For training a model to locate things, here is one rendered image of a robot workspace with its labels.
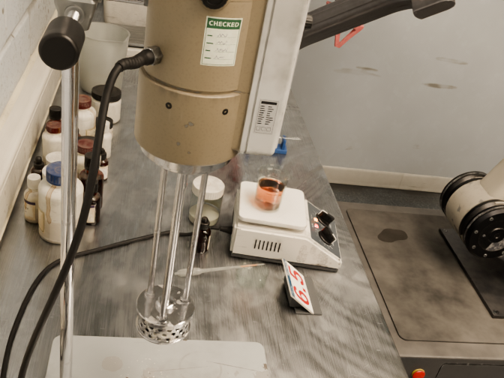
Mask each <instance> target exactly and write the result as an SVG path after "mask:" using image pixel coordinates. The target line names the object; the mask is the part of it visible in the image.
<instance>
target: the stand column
mask: <svg viewBox="0 0 504 378"><path fill-rule="evenodd" d="M79 87H80V57H79V59H78V61H77V63H76V64H75V65H74V66H73V67H72V68H70V69H67V70H62V71H61V263H60V271H61V269H62V266H63V264H64V261H65V258H66V256H67V254H68V251H69V248H70V246H71V242H72V240H73V237H74V233H75V230H76V211H77V149H78V118H79ZM74 273H75V258H74V261H73V264H72V266H71V267H70V271H69V272H68V275H67V277H66V279H65V282H64V284H63V286H62V288H61V291H60V364H59V378H72V366H73V335H74Z"/></svg>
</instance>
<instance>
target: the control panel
mask: <svg viewBox="0 0 504 378"><path fill-rule="evenodd" d="M307 208H308V215H309V223H310V236H311V238H312V239H313V240H314V241H315V242H317V243H319V244H320V245H322V246H323V247H324V248H325V249H327V250H328V251H330V252H331V253H333V254H334V255H335V256H336V257H338V258H339V259H341V255H340V250H339V245H338V237H337V232H336V227H335V222H334V221H332V222H331V223H330V224H329V228H330V229H331V231H332V232H333V234H334V236H335V237H336V241H335V242H333V243H332V244H331V245H327V244H325V243H324V242H323V241H322V239H321V238H320V237H319V231H320V230H322V229H323V228H324V227H325V226H323V225H322V224H321V223H320V222H319V221H318V219H317V213H320V212H321V211H320V210H319V209H318V208H316V207H315V206H313V205H312V204H310V203H309V202H307ZM314 218H316V219H317V221H315V220H314ZM315 224H316V225H317V226H318V228H317V227H316V226H315Z"/></svg>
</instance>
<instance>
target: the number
mask: <svg viewBox="0 0 504 378"><path fill-rule="evenodd" d="M286 264H287V267H288V270H289V276H290V279H291V282H292V288H293V291H294V294H295V297H296V298H297V299H298V300H300V301H301V302H302V303H303V304H305V305H306V306H307V307H308V308H310V309H311V306H310V302H309V300H308V295H307V292H306V289H305V284H304V281H303V278H302V275H301V274H299V273H298V272H297V271H296V270H295V269H294V268H293V267H292V266H291V265H290V264H289V263H288V262H286Z"/></svg>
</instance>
